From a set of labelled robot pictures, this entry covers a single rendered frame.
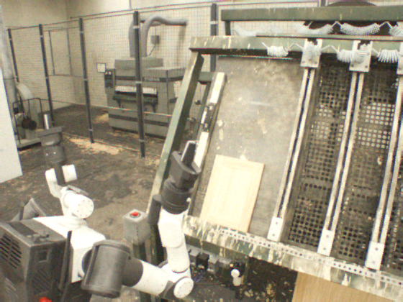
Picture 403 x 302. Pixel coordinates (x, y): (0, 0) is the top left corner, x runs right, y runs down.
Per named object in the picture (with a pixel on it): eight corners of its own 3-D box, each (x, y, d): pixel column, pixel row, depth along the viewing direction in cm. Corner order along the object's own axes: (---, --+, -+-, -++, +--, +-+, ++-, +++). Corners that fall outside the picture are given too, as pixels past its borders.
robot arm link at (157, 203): (191, 208, 86) (181, 237, 90) (191, 188, 95) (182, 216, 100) (151, 199, 84) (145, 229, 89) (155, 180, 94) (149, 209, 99)
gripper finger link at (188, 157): (197, 142, 83) (191, 162, 85) (186, 141, 81) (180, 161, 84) (199, 144, 82) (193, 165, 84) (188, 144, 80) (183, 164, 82)
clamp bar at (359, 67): (314, 250, 152) (310, 254, 131) (353, 49, 165) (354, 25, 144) (332, 255, 148) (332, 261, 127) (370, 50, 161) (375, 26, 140)
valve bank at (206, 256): (163, 272, 183) (161, 241, 174) (176, 259, 194) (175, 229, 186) (236, 302, 159) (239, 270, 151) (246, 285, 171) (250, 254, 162)
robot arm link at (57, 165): (70, 152, 126) (76, 177, 128) (46, 158, 122) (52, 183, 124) (70, 154, 116) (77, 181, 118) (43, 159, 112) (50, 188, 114)
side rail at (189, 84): (157, 203, 208) (148, 202, 199) (197, 58, 220) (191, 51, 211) (164, 206, 206) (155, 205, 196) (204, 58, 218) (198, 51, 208)
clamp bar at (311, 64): (266, 237, 165) (255, 239, 144) (307, 47, 178) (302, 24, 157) (283, 241, 161) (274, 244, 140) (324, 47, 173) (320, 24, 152)
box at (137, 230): (124, 241, 183) (121, 216, 177) (137, 231, 193) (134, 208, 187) (139, 246, 178) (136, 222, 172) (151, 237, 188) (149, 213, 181)
